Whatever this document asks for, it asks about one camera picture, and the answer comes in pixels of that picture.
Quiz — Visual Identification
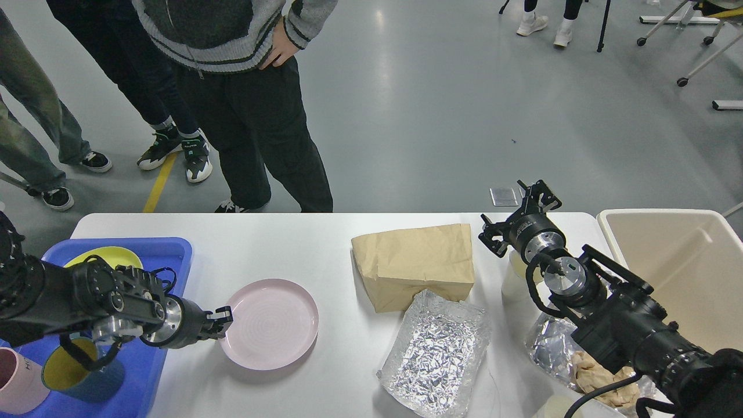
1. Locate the crumpled foil with paper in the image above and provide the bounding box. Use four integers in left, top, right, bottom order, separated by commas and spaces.
525, 313, 657, 416

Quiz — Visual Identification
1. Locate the person in grey sweater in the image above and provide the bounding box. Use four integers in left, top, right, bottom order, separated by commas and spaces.
133, 1, 337, 212

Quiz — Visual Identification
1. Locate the metal floor plate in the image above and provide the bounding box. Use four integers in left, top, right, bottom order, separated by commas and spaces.
490, 188, 521, 207

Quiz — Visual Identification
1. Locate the pink plate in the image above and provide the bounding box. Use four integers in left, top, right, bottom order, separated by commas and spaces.
219, 278, 319, 371

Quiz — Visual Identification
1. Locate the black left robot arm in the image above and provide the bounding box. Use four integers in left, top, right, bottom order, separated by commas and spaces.
1, 214, 233, 371

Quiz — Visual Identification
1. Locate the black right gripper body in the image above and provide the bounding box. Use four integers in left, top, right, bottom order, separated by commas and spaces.
503, 214, 568, 265

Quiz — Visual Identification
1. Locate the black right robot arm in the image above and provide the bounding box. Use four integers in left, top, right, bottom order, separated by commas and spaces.
478, 180, 742, 417

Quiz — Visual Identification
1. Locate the brown paper bag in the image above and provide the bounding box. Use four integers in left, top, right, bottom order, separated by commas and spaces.
351, 224, 475, 314

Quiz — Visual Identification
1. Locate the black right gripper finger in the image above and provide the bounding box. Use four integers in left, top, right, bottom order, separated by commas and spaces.
518, 180, 562, 219
479, 214, 513, 258

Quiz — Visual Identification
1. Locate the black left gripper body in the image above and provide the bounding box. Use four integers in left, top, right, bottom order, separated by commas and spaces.
139, 296, 216, 349

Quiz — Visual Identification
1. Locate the person in white sneakers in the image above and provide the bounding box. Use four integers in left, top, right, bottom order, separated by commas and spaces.
517, 1, 584, 48

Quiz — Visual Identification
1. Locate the white paper cup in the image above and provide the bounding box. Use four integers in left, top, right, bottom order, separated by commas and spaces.
502, 249, 531, 301

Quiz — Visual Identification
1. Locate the aluminium foil tray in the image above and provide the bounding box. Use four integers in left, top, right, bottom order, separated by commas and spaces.
377, 289, 492, 417

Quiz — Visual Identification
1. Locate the yellow plate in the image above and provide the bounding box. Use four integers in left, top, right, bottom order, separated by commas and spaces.
63, 246, 143, 268

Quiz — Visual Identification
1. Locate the blue plastic tray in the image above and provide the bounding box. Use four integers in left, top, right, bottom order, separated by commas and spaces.
23, 236, 193, 417

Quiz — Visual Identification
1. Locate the pink mug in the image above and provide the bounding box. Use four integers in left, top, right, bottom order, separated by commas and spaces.
1, 347, 51, 415

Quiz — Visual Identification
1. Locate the white lid bottom edge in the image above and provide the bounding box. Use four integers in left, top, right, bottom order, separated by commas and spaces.
531, 394, 579, 418

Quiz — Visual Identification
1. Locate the blue-grey mug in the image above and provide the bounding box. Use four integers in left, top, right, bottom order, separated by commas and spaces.
42, 346, 125, 403

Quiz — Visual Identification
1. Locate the beige plastic bin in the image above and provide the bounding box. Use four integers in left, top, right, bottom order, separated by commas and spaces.
597, 208, 742, 352

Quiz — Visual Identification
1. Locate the person in dark jeans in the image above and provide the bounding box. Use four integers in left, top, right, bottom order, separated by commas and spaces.
47, 1, 212, 183

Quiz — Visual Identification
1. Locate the person in olive trousers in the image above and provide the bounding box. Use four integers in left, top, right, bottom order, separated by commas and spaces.
1, 12, 112, 211

